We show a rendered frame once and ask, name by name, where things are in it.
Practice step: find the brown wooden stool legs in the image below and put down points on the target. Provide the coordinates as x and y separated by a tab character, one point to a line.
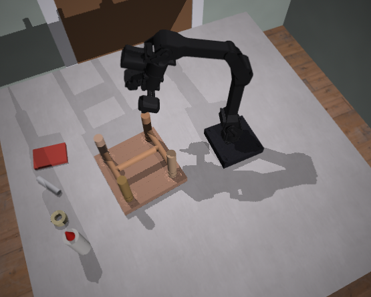
169	157

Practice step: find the beige tape roll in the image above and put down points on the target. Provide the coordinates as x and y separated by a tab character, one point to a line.
62	221

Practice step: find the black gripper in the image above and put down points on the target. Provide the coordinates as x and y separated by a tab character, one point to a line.
150	103

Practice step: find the flat red rectangular block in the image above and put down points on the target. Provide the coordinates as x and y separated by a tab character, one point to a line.
50	156

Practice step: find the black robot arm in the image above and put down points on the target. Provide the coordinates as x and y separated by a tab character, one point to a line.
170	46

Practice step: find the white glue bottle with red cap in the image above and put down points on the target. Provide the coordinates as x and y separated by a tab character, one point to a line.
76	241

